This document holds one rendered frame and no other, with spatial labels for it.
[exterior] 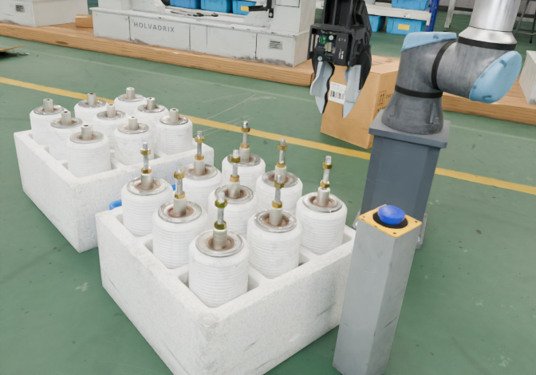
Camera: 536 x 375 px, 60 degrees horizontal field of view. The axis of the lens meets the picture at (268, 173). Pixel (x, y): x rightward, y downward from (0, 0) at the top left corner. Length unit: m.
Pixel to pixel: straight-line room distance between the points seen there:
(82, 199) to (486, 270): 0.98
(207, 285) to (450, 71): 0.70
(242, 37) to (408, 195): 1.88
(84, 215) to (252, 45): 1.93
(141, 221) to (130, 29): 2.50
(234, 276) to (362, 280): 0.20
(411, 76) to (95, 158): 0.76
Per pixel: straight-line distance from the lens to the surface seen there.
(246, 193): 0.89
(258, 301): 0.75
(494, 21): 1.10
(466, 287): 1.21
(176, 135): 1.23
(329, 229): 0.86
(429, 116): 1.20
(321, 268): 0.84
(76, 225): 1.16
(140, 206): 0.89
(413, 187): 1.23
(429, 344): 1.02
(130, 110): 1.43
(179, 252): 0.82
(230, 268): 0.72
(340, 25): 0.73
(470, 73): 1.09
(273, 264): 0.80
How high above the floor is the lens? 0.67
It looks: 25 degrees down
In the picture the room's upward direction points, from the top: 4 degrees clockwise
